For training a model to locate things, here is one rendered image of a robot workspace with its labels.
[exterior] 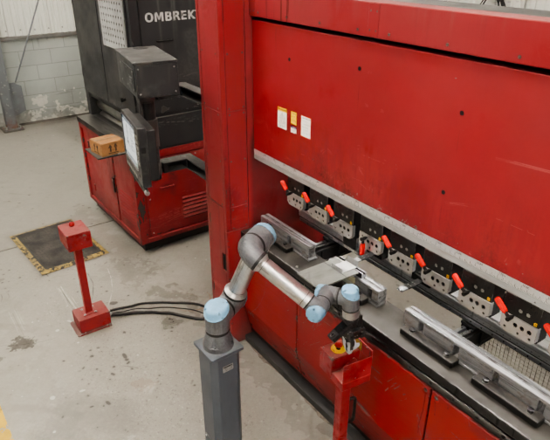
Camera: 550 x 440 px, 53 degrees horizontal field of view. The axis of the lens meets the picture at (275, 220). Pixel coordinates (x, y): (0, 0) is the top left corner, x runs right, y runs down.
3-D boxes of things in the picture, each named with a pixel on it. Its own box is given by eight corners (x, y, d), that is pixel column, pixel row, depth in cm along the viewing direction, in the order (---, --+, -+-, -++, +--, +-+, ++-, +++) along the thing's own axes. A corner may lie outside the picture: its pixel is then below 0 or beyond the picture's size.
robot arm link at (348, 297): (343, 280, 242) (361, 284, 239) (343, 300, 248) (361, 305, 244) (337, 291, 236) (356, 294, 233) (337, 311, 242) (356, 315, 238)
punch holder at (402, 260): (387, 261, 260) (390, 230, 253) (400, 256, 265) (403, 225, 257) (411, 275, 249) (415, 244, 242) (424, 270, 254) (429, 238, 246)
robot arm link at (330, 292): (310, 292, 239) (334, 297, 234) (319, 279, 248) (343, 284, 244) (311, 307, 242) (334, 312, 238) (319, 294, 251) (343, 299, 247)
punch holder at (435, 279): (420, 280, 246) (424, 248, 238) (432, 274, 250) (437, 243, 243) (447, 296, 235) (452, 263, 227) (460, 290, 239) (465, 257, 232)
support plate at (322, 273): (296, 273, 285) (296, 272, 285) (335, 258, 299) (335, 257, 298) (319, 290, 272) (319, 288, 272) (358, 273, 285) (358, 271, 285)
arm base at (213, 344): (212, 358, 259) (211, 341, 255) (196, 341, 270) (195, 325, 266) (239, 346, 267) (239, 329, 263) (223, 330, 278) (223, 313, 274)
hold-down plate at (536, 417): (470, 382, 231) (470, 377, 230) (477, 377, 234) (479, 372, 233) (536, 429, 209) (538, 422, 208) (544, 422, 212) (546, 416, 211)
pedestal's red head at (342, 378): (319, 366, 272) (320, 336, 264) (346, 355, 278) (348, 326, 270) (341, 392, 256) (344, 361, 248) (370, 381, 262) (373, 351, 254)
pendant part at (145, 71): (130, 179, 370) (113, 47, 332) (166, 173, 380) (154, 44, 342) (148, 209, 329) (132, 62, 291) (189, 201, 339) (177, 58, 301)
